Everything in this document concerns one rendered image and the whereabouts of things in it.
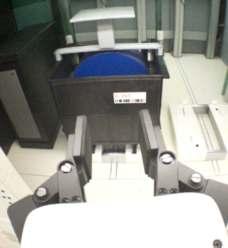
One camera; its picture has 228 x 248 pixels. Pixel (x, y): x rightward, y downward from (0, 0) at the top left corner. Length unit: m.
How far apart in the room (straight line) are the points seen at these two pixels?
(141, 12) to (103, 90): 0.65
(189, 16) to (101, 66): 0.70
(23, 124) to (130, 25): 0.72
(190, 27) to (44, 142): 0.87
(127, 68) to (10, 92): 0.28
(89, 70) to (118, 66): 0.07
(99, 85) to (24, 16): 0.42
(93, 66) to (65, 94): 0.11
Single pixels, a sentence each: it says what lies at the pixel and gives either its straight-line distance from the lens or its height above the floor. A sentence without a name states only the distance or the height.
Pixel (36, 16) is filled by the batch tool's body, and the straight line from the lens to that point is 0.69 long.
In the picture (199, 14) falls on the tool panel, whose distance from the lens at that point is 1.09.
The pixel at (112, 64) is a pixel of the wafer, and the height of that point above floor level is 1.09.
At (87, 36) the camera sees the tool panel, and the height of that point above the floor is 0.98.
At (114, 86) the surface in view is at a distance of 0.37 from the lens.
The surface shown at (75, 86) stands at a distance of 0.39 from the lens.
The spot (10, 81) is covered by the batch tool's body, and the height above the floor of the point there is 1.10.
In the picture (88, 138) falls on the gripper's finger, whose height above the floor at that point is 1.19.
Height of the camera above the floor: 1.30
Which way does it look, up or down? 42 degrees down
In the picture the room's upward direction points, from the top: 6 degrees counter-clockwise
